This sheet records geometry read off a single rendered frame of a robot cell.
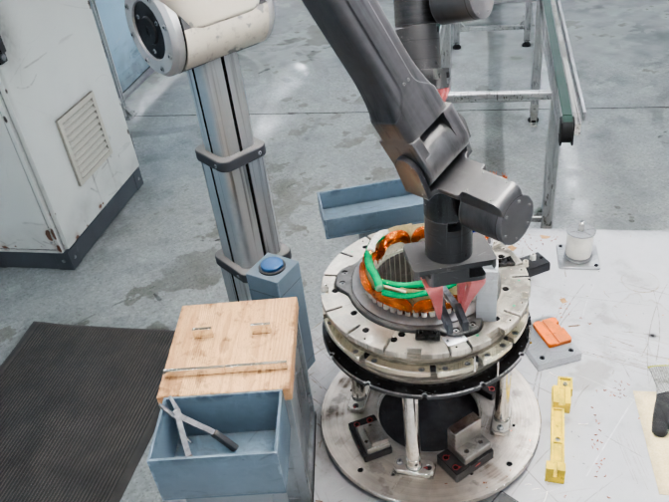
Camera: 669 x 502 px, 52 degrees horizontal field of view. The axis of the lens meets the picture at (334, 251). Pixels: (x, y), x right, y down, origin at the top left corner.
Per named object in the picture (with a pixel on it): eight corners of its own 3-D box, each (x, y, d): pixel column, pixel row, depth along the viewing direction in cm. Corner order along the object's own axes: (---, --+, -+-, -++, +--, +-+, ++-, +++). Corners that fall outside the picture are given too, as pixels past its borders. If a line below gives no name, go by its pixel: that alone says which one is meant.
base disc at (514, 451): (552, 518, 105) (552, 514, 104) (303, 500, 112) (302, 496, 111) (532, 341, 136) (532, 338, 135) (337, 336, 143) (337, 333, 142)
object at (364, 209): (439, 282, 155) (437, 171, 139) (453, 312, 147) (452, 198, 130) (332, 301, 154) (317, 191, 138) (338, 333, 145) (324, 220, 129)
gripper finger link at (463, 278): (486, 326, 87) (487, 265, 82) (431, 336, 86) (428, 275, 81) (470, 295, 93) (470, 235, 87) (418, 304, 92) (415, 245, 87)
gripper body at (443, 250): (498, 271, 83) (499, 218, 79) (414, 285, 82) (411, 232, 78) (481, 243, 88) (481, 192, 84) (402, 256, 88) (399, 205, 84)
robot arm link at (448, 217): (444, 151, 81) (411, 169, 78) (491, 167, 77) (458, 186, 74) (445, 202, 85) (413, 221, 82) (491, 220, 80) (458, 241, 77)
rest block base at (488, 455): (436, 462, 114) (436, 454, 113) (473, 438, 117) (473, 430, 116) (457, 483, 110) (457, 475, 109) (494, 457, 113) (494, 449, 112)
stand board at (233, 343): (293, 399, 96) (290, 387, 95) (159, 409, 98) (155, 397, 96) (299, 307, 113) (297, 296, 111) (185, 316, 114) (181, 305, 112)
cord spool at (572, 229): (593, 264, 154) (597, 238, 150) (563, 263, 155) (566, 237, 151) (590, 248, 159) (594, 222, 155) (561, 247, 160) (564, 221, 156)
